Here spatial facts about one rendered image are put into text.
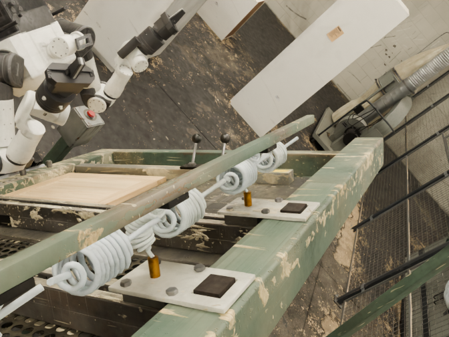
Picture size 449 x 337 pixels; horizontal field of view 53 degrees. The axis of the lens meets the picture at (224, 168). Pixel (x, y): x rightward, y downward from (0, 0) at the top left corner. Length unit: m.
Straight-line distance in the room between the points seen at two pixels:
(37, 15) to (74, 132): 0.70
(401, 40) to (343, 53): 4.47
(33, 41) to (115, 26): 2.55
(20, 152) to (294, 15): 8.44
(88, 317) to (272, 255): 0.31
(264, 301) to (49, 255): 0.35
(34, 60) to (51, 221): 0.56
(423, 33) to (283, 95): 4.68
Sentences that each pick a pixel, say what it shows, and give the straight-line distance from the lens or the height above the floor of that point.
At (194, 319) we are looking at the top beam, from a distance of 0.59.
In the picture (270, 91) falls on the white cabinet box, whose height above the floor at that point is 0.48.
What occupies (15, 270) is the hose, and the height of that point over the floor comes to 1.94.
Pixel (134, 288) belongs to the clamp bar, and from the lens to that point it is 0.67.
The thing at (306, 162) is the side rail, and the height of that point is 1.65.
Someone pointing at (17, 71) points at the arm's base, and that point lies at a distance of 1.53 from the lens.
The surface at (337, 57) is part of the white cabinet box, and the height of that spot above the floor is 1.28.
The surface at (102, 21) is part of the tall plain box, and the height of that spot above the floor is 0.30.
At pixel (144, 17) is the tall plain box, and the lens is 4.00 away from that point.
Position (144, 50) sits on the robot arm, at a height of 1.45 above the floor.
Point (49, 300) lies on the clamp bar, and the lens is 0.84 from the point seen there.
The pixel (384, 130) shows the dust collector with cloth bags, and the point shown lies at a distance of 6.72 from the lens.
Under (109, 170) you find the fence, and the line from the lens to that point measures 1.88.
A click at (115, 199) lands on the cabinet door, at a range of 1.47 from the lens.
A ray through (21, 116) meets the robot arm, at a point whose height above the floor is 1.36.
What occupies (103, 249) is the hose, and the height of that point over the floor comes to 1.87.
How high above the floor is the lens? 2.29
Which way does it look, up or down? 31 degrees down
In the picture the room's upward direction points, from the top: 51 degrees clockwise
